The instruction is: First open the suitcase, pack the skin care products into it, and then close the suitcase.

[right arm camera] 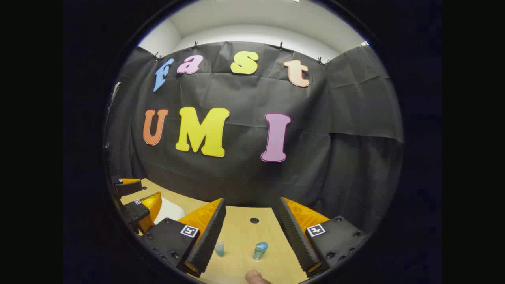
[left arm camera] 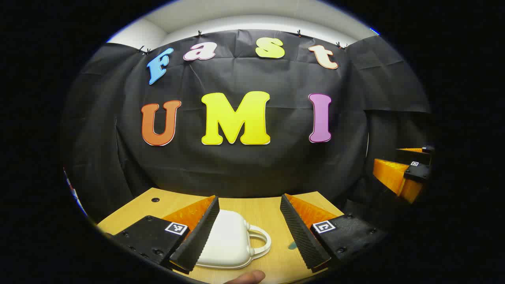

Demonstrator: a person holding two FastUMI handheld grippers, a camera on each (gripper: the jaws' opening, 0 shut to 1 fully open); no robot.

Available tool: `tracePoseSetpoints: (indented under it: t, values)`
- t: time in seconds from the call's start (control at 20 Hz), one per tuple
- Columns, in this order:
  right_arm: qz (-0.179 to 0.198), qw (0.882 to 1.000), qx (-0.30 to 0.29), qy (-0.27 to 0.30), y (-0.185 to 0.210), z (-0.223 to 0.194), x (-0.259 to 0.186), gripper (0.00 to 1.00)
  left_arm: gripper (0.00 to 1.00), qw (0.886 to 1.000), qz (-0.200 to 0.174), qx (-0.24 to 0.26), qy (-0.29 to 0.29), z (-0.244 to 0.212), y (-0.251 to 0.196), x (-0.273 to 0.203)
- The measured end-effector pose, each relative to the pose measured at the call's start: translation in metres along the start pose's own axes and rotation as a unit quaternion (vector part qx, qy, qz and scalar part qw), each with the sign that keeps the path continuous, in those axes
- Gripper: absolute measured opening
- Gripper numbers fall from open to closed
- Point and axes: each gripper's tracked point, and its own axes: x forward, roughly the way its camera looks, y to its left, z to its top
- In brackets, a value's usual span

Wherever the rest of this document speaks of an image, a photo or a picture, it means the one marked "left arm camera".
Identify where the black backdrop cloth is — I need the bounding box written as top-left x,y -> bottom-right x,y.
61,28 -> 432,233

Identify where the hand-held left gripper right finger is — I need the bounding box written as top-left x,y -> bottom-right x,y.
279,193 -> 389,273

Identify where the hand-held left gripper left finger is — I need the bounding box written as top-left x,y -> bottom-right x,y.
103,195 -> 220,273

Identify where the white suitcase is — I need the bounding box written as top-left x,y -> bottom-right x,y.
195,209 -> 273,270

